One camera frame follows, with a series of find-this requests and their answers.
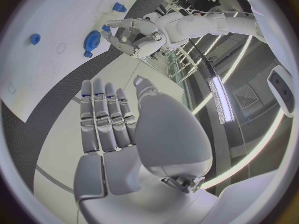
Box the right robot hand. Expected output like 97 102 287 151
73 75 219 224

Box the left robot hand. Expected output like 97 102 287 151
100 18 167 58

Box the blue plug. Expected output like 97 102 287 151
112 2 128 13
29 33 41 45

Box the white task board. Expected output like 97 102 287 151
0 0 153 123

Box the blue gear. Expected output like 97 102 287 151
83 30 102 52

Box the glowing light bar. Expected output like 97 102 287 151
206 76 236 125

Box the metal frame rack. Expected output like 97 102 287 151
140 46 204 85

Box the white cable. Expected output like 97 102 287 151
178 7 256 17

